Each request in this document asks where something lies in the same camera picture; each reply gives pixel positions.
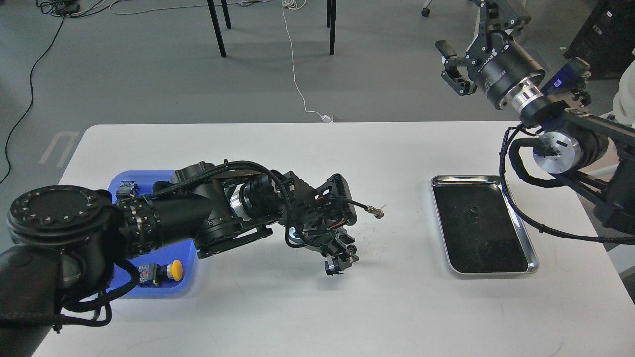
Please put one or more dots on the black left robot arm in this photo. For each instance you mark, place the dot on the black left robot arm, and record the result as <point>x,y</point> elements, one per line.
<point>73,247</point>

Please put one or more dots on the blue plastic tray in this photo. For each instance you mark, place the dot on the blue plastic tray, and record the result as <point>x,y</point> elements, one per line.
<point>184,252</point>

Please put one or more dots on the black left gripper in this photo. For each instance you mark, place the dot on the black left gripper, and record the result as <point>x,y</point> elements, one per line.
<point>338,247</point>

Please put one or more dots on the small black gear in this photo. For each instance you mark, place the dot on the small black gear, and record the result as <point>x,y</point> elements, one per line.
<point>474,211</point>

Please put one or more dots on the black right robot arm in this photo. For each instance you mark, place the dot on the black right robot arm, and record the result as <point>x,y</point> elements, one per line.
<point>557,143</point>

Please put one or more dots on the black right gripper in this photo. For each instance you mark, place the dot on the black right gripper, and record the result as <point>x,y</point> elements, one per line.
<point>496,62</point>

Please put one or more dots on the silver metal tray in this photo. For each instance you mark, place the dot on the silver metal tray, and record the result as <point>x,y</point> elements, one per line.
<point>494,244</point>

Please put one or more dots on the yellow push button switch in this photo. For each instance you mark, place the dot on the yellow push button switch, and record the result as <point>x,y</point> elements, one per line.
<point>153,274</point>

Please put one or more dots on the black equipment case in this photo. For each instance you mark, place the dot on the black equipment case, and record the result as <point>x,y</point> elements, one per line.
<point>606,40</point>

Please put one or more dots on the white chair at right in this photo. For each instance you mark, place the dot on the white chair at right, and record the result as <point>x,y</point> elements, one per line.
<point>623,110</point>

